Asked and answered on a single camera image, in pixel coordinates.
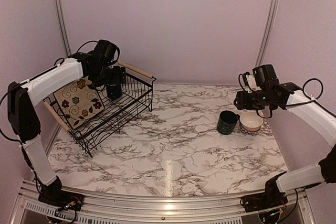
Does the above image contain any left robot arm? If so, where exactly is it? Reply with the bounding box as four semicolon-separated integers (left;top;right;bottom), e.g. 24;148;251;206
3;49;120;206

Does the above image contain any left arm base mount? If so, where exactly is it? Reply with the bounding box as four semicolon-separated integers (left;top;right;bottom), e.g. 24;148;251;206
38;190;84;211

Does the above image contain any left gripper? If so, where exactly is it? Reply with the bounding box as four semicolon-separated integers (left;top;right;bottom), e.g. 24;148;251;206
91;63;126;87

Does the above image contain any beige ceramic bowl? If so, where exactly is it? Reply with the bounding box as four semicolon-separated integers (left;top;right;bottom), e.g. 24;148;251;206
239;111;264;132

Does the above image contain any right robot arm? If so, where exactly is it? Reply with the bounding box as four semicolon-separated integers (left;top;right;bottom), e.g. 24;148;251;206
233;82;335;207

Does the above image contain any left aluminium corner post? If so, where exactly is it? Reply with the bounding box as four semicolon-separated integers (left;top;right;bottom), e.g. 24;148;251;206
54;0;72;56

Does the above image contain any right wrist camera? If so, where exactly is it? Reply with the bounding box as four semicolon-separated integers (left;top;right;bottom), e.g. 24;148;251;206
238;64;280;93

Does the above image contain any aluminium front rail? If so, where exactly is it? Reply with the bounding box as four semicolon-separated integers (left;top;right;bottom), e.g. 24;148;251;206
10;181;316;223

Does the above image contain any square floral ceramic plate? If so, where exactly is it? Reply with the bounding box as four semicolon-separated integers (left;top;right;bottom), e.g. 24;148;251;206
53;77;105;130

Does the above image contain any dark green mug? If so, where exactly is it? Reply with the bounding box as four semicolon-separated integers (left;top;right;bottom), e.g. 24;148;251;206
216;110;240;135

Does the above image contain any aluminium corner post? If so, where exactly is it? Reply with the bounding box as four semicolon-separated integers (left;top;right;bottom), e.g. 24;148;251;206
54;0;72;56
254;0;280;67

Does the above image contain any black wire dish rack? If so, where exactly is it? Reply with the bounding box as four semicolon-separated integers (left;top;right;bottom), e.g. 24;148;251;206
44;63;156;155

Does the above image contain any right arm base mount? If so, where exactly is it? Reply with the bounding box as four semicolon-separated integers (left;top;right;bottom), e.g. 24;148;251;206
240;193;288;212

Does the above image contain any dark blue mug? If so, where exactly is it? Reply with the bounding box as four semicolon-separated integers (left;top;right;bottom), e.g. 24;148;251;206
106;84;122;101

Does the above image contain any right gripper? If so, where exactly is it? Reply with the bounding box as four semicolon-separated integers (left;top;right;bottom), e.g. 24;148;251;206
234;89;275;110

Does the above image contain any right aluminium corner post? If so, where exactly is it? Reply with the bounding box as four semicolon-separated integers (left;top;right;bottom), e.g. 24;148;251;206
254;0;280;67

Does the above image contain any blue zigzag patterned bowl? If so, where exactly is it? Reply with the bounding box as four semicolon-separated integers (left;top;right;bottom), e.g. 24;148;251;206
239;124;259;135

